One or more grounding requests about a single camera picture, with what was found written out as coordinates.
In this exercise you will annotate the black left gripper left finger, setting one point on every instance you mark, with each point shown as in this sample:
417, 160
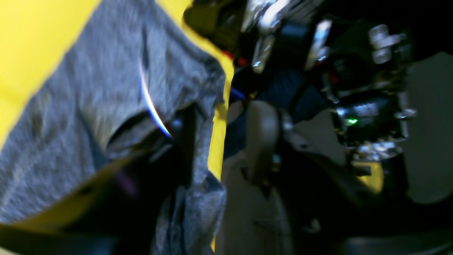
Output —
115, 212

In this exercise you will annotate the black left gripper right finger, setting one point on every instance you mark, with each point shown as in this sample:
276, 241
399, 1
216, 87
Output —
330, 209

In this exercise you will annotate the grey long-sleeve T-shirt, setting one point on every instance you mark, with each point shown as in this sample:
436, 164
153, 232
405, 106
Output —
106, 106

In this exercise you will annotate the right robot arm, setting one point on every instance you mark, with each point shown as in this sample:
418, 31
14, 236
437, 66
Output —
360, 67

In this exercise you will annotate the yellow table cloth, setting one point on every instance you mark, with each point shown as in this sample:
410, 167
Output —
35, 46

